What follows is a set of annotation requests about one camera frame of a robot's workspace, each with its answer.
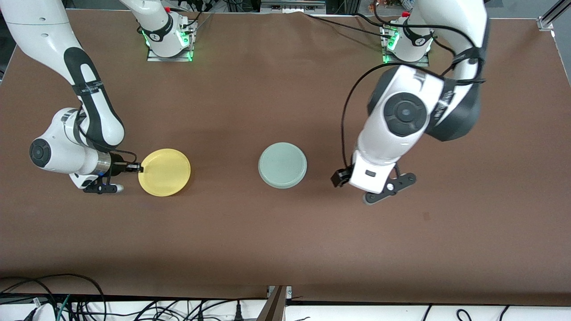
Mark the aluminium profile bar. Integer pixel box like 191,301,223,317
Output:
257,285,293,321

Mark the teal cable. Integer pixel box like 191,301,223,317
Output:
57,294,72,321

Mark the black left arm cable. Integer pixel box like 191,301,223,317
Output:
341,13,487,169

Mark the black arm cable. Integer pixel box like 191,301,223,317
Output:
76,105,138,166
341,13,487,169

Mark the metal frame box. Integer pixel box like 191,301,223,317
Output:
260,0,327,14

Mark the black cable on table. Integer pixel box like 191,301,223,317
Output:
306,12,389,36

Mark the white cable tray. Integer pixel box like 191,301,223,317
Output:
0,298,571,321

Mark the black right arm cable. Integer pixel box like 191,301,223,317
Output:
76,105,138,166

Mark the green round plate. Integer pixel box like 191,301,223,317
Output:
258,142,308,189

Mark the black looped cable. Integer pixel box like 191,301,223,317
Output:
0,273,107,321

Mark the aluminium corner profile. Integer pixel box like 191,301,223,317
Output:
538,0,571,32

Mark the yellow round plate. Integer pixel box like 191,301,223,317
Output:
138,148,192,198

